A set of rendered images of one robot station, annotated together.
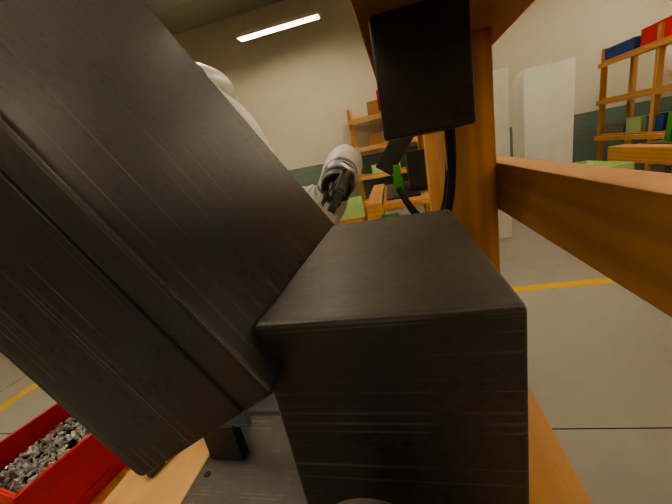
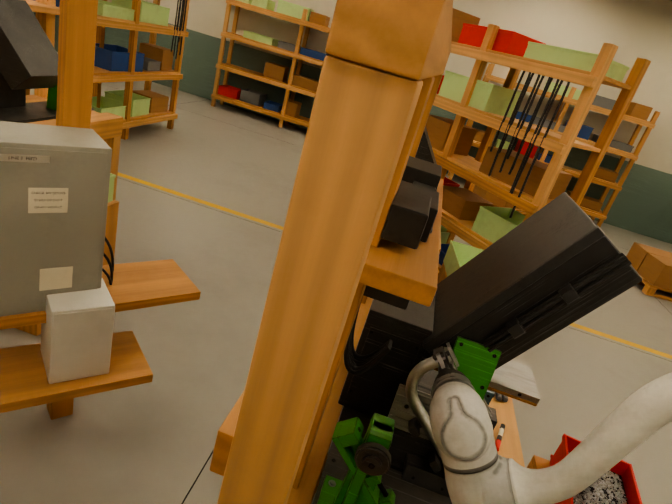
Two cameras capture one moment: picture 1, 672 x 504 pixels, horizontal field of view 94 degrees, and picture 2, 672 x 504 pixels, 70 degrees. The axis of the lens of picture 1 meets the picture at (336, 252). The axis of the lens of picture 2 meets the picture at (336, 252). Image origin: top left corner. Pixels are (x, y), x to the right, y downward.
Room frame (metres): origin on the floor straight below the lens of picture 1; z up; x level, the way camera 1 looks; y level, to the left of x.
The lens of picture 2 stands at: (1.58, -0.46, 1.86)
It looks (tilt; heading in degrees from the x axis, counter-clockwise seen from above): 23 degrees down; 172
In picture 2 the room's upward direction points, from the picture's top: 16 degrees clockwise
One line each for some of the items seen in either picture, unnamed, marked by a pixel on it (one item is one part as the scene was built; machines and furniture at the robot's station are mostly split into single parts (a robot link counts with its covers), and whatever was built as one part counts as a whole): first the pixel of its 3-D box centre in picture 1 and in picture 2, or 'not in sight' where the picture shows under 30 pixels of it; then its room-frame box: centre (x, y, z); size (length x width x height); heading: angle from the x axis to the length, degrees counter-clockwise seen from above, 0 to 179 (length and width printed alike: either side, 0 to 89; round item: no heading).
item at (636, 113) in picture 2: not in sight; (541, 144); (-7.44, 3.90, 1.12); 3.16 x 0.54 x 2.24; 77
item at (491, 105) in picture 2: not in sight; (458, 156); (-2.89, 0.99, 1.19); 2.30 x 0.55 x 2.39; 28
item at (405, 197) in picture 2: not in sight; (407, 216); (0.69, -0.23, 1.59); 0.15 x 0.07 x 0.07; 166
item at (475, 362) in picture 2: not in sight; (465, 373); (0.55, 0.10, 1.17); 0.13 x 0.12 x 0.20; 166
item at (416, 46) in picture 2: not in sight; (426, 50); (0.39, -0.24, 1.89); 1.50 x 0.09 x 0.09; 166
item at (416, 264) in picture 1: (402, 373); (389, 343); (0.33, -0.05, 1.07); 0.30 x 0.18 x 0.34; 166
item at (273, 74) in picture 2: not in sight; (290, 68); (-8.53, -1.02, 1.12); 3.22 x 0.55 x 2.23; 77
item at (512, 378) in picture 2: not in sight; (469, 363); (0.41, 0.17, 1.11); 0.39 x 0.16 x 0.03; 76
